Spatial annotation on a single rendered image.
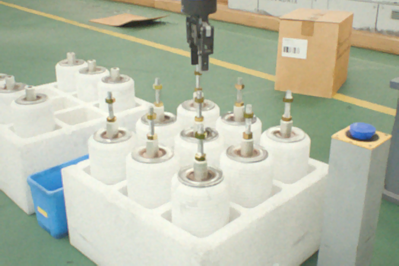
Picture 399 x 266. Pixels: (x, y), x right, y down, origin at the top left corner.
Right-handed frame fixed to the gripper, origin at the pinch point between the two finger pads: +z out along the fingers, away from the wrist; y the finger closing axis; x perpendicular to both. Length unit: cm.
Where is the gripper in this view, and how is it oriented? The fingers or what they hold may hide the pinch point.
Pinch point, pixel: (199, 62)
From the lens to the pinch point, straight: 105.3
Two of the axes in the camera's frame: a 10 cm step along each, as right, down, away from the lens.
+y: 2.7, 3.6, -8.9
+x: 9.6, -1.1, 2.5
